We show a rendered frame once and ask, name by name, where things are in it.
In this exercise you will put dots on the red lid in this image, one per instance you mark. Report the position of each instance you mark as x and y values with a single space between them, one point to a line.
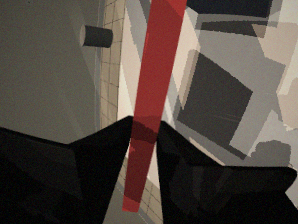
162 36

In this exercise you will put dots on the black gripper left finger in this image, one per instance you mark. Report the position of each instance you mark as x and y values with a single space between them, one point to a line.
87 169

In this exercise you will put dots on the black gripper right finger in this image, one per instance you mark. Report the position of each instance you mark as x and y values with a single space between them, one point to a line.
193 185

